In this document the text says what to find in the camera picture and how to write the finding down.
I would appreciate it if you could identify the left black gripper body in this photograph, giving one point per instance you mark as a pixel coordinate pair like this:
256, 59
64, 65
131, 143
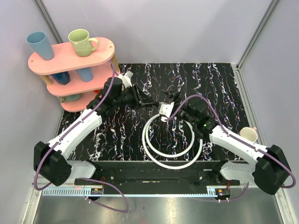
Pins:
136, 94

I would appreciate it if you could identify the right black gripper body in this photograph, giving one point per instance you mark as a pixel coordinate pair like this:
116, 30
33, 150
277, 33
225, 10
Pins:
176, 99

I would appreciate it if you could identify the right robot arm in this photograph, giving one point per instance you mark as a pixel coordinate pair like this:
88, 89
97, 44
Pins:
266, 167

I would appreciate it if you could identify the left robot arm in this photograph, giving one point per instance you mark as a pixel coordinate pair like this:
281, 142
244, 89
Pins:
50, 159

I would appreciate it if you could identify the black marbled mat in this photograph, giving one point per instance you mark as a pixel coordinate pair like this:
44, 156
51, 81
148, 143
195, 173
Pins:
120, 137

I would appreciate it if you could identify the light blue cup middle shelf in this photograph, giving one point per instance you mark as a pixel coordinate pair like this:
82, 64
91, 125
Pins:
85, 74

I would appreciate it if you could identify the teal mug bottom shelf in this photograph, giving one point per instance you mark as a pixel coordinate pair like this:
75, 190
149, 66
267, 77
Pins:
70, 98

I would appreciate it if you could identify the pink three-tier shelf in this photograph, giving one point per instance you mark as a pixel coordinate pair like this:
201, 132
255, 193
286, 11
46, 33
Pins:
65, 59

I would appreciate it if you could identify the green mug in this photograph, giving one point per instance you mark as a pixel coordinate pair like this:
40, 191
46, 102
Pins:
82, 43

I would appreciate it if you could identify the dark blue cup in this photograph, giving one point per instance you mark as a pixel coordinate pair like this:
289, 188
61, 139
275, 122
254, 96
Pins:
62, 78

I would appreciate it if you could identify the pink beige cup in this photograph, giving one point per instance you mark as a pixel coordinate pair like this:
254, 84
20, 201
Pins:
249, 133

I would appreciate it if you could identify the light blue tall cup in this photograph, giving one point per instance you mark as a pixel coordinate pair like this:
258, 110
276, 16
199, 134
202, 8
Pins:
41, 45

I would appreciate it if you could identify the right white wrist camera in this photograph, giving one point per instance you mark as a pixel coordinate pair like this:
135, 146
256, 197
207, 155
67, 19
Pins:
165, 110

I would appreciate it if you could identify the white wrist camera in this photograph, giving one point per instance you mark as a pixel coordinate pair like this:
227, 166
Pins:
126, 79
165, 110

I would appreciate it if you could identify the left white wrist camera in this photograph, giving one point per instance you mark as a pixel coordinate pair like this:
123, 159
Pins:
126, 79

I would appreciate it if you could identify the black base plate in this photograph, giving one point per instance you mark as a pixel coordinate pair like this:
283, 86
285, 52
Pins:
146, 178

